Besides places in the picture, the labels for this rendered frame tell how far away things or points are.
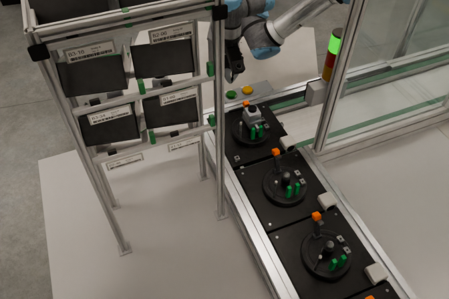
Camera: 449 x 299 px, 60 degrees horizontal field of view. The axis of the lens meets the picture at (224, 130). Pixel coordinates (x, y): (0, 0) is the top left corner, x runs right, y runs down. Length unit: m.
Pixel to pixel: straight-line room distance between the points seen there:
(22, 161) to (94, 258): 1.63
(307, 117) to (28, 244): 1.68
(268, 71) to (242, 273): 0.96
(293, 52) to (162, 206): 1.02
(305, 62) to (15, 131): 2.05
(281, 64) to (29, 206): 1.68
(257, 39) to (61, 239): 1.04
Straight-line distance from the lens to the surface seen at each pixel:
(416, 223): 1.46
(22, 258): 2.46
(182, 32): 0.76
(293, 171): 1.29
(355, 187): 1.47
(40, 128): 3.02
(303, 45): 2.02
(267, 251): 1.18
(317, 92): 1.20
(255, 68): 1.85
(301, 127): 1.52
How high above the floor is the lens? 2.02
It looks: 48 degrees down
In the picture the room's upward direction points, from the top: straight up
